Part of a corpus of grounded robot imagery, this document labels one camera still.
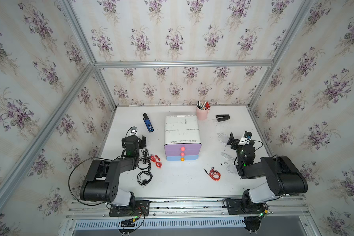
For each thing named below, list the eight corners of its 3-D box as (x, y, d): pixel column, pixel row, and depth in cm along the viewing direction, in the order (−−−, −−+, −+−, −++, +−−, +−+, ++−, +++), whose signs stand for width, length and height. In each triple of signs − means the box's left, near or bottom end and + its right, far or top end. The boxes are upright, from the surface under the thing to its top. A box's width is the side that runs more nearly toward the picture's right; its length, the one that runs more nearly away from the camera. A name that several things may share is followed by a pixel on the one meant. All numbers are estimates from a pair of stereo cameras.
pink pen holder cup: (196, 121, 112) (198, 111, 103) (195, 110, 119) (196, 100, 110) (208, 121, 112) (211, 111, 103) (206, 110, 119) (209, 100, 111)
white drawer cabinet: (165, 160, 91) (162, 141, 74) (166, 135, 103) (165, 115, 86) (196, 160, 91) (200, 141, 74) (194, 135, 103) (197, 115, 86)
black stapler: (217, 121, 112) (218, 119, 110) (216, 117, 115) (216, 114, 113) (229, 120, 113) (230, 118, 111) (227, 115, 116) (228, 113, 114)
